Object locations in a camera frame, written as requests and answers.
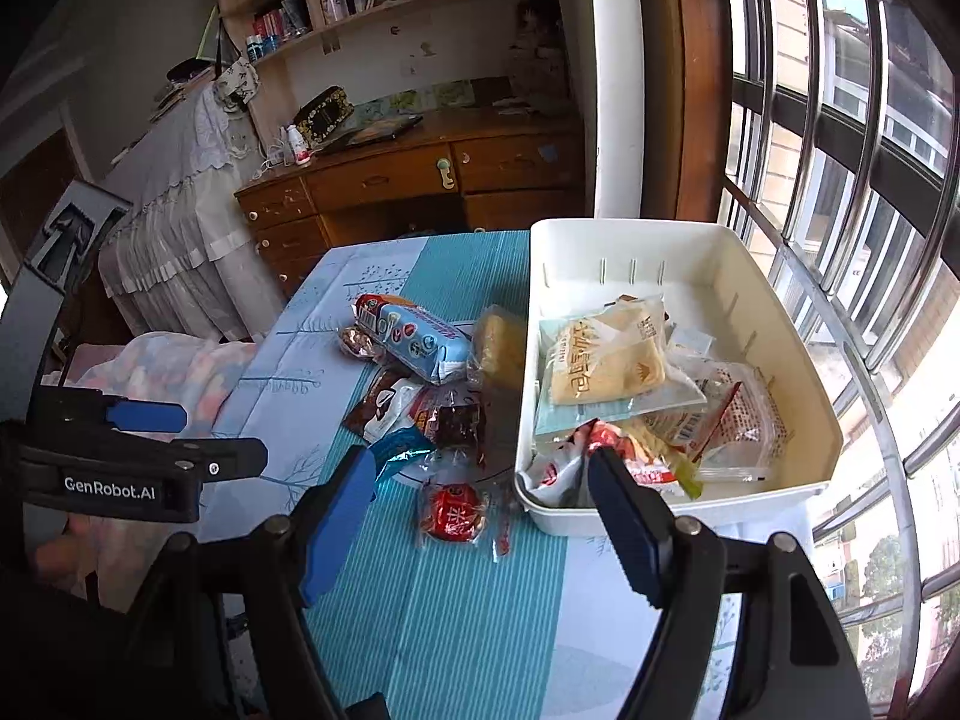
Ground red orange snack packet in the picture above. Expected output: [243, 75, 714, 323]
[415, 478, 517, 562]

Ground large brown cake bag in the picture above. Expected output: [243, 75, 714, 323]
[534, 294, 704, 437]

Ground blue foil snack packet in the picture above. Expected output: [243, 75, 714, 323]
[370, 426, 436, 483]

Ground person left hand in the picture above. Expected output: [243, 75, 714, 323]
[32, 514, 98, 592]

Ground floral pink cushion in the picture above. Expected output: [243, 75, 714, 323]
[32, 332, 257, 440]

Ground blue white tablecloth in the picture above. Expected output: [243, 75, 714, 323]
[197, 229, 815, 720]

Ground white lace covered furniture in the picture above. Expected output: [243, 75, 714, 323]
[98, 83, 285, 341]

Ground dark red white packet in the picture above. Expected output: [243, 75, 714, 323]
[343, 369, 425, 444]

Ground small nut snack packet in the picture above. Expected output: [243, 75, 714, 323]
[337, 323, 384, 364]

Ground clear wrapped cracker packet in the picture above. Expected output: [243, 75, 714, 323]
[647, 355, 788, 483]

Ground dark brown chocolate packet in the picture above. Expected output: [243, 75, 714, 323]
[409, 380, 487, 466]

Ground blue white biscuit pack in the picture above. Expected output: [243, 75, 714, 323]
[353, 293, 472, 385]

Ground red white candy bag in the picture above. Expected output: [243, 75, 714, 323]
[515, 418, 703, 511]

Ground small white red bottle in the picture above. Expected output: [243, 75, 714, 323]
[285, 124, 311, 166]

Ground yellow cake clear packet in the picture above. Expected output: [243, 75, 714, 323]
[469, 304, 527, 392]

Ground ornate black gold box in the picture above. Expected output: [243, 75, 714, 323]
[293, 85, 355, 151]

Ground white plastic storage bin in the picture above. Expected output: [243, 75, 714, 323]
[512, 216, 847, 540]

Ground wooden desk with drawers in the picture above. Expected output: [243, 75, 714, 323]
[236, 107, 589, 296]

